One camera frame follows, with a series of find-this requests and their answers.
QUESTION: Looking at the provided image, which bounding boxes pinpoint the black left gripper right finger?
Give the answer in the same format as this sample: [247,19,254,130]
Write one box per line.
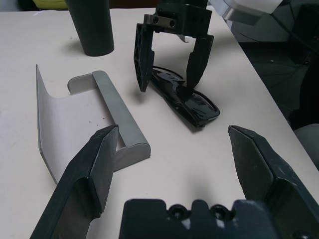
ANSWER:
[228,125,319,239]

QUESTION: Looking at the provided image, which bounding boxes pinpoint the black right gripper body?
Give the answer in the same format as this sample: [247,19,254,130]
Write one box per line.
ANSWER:
[144,0,215,40]

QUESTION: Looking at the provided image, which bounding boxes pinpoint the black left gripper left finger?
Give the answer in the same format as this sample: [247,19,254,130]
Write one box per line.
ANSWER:
[31,124,119,239]

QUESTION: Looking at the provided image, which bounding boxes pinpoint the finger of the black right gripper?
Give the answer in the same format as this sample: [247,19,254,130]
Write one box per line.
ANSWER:
[134,23,156,93]
[179,36,214,97]

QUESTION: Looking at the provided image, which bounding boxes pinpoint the black sunglasses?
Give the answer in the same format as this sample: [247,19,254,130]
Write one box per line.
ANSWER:
[149,66,221,129]

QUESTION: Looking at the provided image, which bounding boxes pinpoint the grey glasses case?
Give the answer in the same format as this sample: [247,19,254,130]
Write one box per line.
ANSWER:
[35,64,152,185]

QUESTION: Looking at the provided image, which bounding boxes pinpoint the black plastic cup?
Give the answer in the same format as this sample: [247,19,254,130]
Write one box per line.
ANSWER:
[65,0,115,57]

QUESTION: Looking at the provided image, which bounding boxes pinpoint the yellow-green object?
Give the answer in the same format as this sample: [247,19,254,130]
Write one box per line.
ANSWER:
[34,0,69,10]

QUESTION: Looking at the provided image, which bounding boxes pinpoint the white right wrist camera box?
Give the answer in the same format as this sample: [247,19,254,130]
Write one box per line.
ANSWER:
[208,0,284,27]

